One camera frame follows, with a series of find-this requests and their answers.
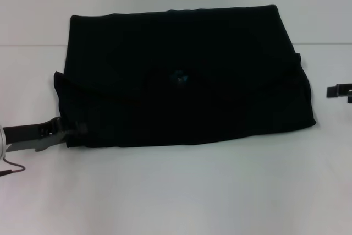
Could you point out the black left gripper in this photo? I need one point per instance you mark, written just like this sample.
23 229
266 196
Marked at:
27 133

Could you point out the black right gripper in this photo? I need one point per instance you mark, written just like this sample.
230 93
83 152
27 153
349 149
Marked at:
345 90

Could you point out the black shirt with FREE print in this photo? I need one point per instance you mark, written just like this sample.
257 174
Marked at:
178 94

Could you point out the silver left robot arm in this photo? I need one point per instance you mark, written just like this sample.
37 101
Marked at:
2 141

